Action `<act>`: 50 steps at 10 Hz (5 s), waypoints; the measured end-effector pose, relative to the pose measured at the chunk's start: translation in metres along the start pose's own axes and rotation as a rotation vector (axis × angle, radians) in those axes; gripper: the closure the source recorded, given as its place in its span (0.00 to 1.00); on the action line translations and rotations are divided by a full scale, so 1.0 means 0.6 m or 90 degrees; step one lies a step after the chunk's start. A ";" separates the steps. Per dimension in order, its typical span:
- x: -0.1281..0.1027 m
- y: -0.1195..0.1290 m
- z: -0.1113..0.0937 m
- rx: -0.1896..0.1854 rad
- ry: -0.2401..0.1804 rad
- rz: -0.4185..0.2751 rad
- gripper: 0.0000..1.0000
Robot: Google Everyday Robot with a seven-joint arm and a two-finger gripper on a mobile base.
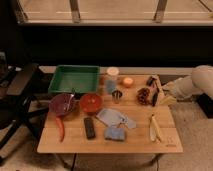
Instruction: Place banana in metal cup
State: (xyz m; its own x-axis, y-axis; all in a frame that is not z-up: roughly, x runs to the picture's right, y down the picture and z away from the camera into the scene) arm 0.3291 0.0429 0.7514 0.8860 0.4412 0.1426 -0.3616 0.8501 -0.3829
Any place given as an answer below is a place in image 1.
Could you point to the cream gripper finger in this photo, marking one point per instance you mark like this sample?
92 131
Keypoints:
167 100
160 88

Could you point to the black marker pen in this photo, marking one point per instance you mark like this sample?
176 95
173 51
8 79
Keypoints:
155 97

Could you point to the small metal cup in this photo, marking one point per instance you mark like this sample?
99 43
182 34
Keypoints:
116 96

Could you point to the small dark toy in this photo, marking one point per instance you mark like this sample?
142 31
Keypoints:
151 80

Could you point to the yellow banana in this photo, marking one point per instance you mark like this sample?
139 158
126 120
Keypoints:
155 131

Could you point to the light blue cloth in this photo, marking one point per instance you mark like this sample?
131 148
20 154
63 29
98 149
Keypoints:
112 117

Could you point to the blue sponge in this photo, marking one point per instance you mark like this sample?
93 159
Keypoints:
114 133

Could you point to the wooden folding table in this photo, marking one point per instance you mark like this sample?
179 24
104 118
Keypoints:
101 124

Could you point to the red chili pepper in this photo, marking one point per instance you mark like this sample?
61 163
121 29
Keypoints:
60 125

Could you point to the small orange fruit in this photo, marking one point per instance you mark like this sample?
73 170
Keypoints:
127 82

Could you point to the brown pine cone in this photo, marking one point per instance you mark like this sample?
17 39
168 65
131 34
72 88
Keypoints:
143 95

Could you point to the metal spoon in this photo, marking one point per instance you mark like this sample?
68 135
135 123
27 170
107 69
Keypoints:
70 99

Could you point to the green plastic tray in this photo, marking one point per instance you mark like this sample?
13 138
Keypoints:
81 78

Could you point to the red bowl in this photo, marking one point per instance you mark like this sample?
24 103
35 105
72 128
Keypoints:
90 103

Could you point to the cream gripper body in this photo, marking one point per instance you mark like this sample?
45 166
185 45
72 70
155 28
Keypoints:
168 89

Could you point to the purple bowl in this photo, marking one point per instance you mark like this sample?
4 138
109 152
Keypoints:
58 103

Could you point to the black remote control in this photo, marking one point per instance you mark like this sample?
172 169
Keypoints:
89 128

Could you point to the black office chair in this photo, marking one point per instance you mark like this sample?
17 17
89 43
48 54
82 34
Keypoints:
16 95

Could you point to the clear jar white lid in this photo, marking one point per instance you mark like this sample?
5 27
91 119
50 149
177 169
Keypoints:
111 79

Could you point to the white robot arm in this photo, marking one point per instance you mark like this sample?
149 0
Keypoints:
199 82

